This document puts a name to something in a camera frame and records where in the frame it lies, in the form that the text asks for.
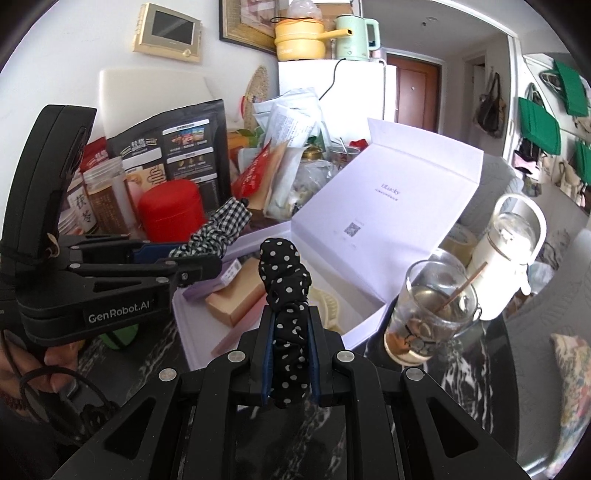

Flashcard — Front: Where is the green tote bag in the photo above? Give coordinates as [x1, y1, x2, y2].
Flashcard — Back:
[575, 138, 591, 183]
[518, 97, 561, 155]
[554, 60, 589, 116]

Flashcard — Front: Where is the cream hair clip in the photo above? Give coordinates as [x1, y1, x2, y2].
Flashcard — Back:
[309, 286, 345, 335]

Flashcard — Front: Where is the purple card packet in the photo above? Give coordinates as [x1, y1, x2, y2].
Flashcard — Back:
[184, 261, 243, 301]

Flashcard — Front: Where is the woven straw trivet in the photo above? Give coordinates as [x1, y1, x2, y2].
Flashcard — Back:
[242, 65, 271, 130]

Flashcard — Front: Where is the black power cable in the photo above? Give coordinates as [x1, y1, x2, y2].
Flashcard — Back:
[318, 58, 347, 100]

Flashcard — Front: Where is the beige intercom panel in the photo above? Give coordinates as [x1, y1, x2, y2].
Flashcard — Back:
[133, 2, 204, 63]

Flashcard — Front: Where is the pink black small bag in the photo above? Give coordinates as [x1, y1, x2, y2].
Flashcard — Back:
[513, 138, 541, 178]

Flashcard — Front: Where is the black cord loop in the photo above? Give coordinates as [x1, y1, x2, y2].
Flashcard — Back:
[0, 367, 121, 444]

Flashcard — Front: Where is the grey leaf pattern chair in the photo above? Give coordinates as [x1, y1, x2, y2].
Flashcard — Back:
[480, 152, 518, 204]
[503, 198, 591, 462]

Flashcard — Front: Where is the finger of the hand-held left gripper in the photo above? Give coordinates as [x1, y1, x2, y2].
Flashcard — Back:
[69, 255, 223, 297]
[69, 235, 185, 266]

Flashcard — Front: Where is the red snack packet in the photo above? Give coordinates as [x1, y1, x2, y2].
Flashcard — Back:
[231, 143, 273, 199]

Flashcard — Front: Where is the white fridge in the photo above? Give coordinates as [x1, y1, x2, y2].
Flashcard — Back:
[277, 59, 399, 123]

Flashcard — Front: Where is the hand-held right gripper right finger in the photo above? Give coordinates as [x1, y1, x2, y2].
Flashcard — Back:
[307, 307, 536, 480]

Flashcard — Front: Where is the person's left hand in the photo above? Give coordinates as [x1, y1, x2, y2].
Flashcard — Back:
[0, 337, 81, 416]

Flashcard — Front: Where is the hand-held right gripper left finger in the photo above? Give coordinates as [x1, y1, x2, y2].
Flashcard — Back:
[51, 307, 278, 480]

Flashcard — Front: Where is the white cutting board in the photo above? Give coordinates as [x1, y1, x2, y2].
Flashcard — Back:
[98, 68, 225, 139]

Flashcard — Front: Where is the copper stirring spoon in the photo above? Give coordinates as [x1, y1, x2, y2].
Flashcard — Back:
[402, 262, 488, 342]

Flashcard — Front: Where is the black polka dot scrunchie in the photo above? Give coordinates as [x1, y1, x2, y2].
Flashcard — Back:
[259, 237, 312, 409]

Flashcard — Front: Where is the red foil bag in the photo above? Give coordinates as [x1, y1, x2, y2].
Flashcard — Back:
[79, 140, 112, 174]

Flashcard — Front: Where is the dark hanging bag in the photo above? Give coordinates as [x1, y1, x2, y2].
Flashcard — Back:
[475, 71, 506, 139]

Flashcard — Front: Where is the white printed paper bag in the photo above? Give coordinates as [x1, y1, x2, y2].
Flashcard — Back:
[252, 88, 331, 148]

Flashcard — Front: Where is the white kettle bottle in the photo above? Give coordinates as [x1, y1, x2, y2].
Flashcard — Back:
[466, 194, 548, 321]

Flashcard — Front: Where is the green label dark bottle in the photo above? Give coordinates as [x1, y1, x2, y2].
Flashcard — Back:
[99, 323, 139, 352]

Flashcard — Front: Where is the glass mug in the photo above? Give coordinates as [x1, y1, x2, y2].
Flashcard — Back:
[385, 260, 481, 367]

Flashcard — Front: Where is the black white checkered scrunchie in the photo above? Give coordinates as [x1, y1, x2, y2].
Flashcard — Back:
[168, 196, 254, 259]

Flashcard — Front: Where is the white gift box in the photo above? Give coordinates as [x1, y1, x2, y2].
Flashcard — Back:
[173, 117, 485, 370]

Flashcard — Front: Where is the yellow cooking pot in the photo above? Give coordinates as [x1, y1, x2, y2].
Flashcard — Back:
[270, 17, 354, 61]

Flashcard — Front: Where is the framed picture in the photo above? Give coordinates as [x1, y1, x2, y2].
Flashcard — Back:
[219, 0, 289, 55]

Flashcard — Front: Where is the brown spice jar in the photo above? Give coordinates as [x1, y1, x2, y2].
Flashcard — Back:
[83, 157, 137, 238]

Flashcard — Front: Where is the brown door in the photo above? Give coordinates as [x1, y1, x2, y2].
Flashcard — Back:
[385, 52, 439, 132]

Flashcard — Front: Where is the red tin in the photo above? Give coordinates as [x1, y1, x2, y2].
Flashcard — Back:
[139, 179, 206, 243]

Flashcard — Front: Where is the clear plastic bag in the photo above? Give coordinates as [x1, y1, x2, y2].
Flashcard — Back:
[295, 157, 340, 195]

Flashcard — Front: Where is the black printed pouch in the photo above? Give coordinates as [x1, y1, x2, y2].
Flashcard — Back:
[107, 99, 232, 208]

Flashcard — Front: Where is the pale green electric kettle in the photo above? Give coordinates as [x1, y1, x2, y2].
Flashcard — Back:
[333, 15, 382, 61]

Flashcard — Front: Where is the floral cushion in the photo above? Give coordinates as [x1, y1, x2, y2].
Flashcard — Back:
[549, 332, 591, 478]

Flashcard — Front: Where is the gold cardboard box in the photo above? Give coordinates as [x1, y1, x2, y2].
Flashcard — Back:
[205, 257, 269, 328]

